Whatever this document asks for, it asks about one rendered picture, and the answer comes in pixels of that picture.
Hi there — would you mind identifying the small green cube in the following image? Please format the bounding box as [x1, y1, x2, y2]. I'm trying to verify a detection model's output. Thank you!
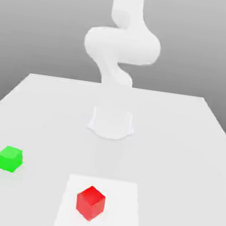
[0, 144, 25, 174]

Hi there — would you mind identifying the small red cube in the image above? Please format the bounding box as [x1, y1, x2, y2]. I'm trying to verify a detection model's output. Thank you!
[73, 183, 108, 224]

